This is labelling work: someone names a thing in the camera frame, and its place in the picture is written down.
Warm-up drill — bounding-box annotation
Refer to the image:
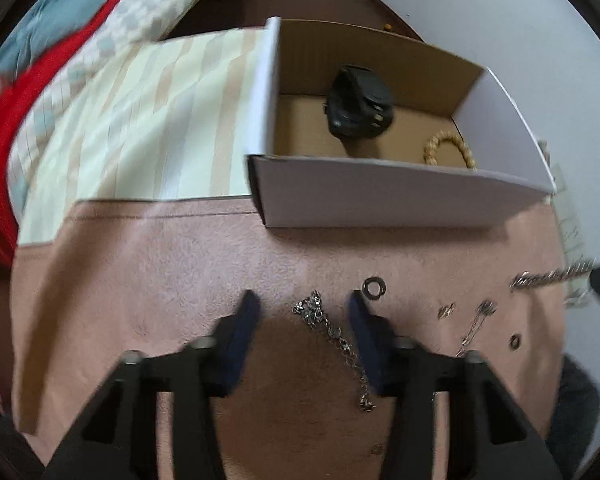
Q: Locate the dark metal ring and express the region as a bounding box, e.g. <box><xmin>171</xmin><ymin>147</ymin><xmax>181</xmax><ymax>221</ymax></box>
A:
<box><xmin>360</xmin><ymin>275</ymin><xmax>387</xmax><ymax>299</ymax></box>

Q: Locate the thick silver chain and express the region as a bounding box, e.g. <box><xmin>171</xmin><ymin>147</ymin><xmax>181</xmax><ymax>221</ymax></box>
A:
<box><xmin>508</xmin><ymin>256</ymin><xmax>598</xmax><ymax>293</ymax></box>

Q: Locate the silver charm bracelet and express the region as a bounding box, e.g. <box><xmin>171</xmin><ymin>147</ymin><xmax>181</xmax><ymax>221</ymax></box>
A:
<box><xmin>291</xmin><ymin>289</ymin><xmax>377</xmax><ymax>413</ymax></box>

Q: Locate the dark fuzzy stool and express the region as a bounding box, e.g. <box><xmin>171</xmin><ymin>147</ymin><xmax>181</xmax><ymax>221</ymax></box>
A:
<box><xmin>546</xmin><ymin>354</ymin><xmax>600</xmax><ymax>479</ymax></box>

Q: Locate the small earring pair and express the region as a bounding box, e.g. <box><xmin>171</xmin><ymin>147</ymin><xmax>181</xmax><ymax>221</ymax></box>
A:
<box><xmin>438</xmin><ymin>302</ymin><xmax>455</xmax><ymax>320</ymax></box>

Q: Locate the pink suede cloth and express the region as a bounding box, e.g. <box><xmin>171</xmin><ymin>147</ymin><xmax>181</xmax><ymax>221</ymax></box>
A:
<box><xmin>10</xmin><ymin>198</ymin><xmax>565</xmax><ymax>479</ymax></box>

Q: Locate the striped cream cloth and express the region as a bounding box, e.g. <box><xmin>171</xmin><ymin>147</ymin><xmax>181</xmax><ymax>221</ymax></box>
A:
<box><xmin>8</xmin><ymin>28</ymin><xmax>263</xmax><ymax>245</ymax></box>

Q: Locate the white cardboard box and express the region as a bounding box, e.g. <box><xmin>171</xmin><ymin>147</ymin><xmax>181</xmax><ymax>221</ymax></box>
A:
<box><xmin>242</xmin><ymin>16</ymin><xmax>555</xmax><ymax>229</ymax></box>

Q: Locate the black watch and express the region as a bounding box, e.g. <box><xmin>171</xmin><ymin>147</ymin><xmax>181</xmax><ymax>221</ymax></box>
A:
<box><xmin>324</xmin><ymin>65</ymin><xmax>394</xmax><ymax>141</ymax></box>

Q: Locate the checkered bed quilt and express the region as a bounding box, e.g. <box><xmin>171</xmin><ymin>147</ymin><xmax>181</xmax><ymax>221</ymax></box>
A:
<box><xmin>7</xmin><ymin>0</ymin><xmax>199</xmax><ymax>218</ymax></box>

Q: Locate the teal blanket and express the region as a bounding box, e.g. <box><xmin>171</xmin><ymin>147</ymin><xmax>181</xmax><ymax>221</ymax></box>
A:
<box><xmin>0</xmin><ymin>0</ymin><xmax>107</xmax><ymax>82</ymax></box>

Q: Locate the thin silver necklace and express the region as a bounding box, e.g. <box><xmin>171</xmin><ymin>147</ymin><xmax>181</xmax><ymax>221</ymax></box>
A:
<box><xmin>455</xmin><ymin>299</ymin><xmax>499</xmax><ymax>358</ymax></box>

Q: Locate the white wall socket strip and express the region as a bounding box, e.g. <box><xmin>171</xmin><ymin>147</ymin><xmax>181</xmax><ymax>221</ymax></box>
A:
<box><xmin>538</xmin><ymin>140</ymin><xmax>592</xmax><ymax>308</ymax></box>

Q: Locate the wooden bead bracelet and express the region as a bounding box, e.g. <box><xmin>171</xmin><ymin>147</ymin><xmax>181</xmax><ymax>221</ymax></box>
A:
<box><xmin>422</xmin><ymin>129</ymin><xmax>478</xmax><ymax>170</ymax></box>

